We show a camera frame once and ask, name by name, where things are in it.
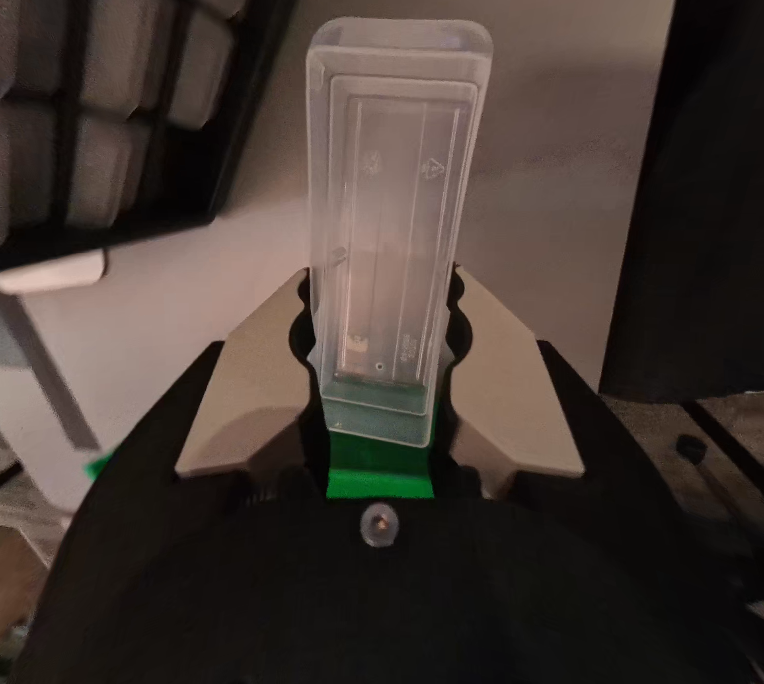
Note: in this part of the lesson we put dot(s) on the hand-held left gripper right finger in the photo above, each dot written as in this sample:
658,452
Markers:
513,391

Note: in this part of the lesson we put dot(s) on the clear plastic drawer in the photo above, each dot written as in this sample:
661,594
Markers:
394,188

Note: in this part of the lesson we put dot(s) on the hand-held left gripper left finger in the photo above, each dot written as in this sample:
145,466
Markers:
262,385

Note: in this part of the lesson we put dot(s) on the black drawer cabinet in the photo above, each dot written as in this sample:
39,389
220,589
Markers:
262,81

